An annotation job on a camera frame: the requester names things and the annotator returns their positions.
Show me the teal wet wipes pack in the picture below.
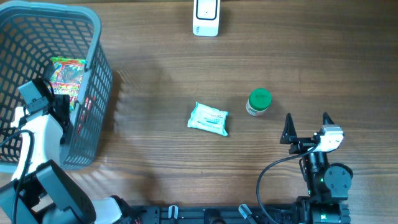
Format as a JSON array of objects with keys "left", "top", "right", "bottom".
[{"left": 187, "top": 102, "right": 229, "bottom": 136}]

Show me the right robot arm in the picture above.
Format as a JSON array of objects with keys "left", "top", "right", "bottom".
[{"left": 280, "top": 113, "right": 353, "bottom": 224}]

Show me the grey plastic shopping basket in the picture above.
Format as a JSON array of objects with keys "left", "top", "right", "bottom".
[{"left": 1, "top": 1, "right": 113, "bottom": 170}]

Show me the Haribo gummy candy bag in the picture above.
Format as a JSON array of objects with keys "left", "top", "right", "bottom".
[{"left": 50, "top": 57, "right": 86, "bottom": 112}]

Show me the white barcode scanner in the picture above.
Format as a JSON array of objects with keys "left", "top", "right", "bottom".
[{"left": 192, "top": 0, "right": 221, "bottom": 37}]

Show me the right camera cable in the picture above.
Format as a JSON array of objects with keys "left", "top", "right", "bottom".
[{"left": 256, "top": 136, "right": 322, "bottom": 224}]

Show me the green lid jar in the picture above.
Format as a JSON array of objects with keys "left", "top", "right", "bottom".
[{"left": 246, "top": 88, "right": 272, "bottom": 116}]

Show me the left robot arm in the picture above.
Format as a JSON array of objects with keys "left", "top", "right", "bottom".
[{"left": 1, "top": 78, "right": 132, "bottom": 223}]

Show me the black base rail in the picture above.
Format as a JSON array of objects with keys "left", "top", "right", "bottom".
[{"left": 124, "top": 203, "right": 351, "bottom": 224}]

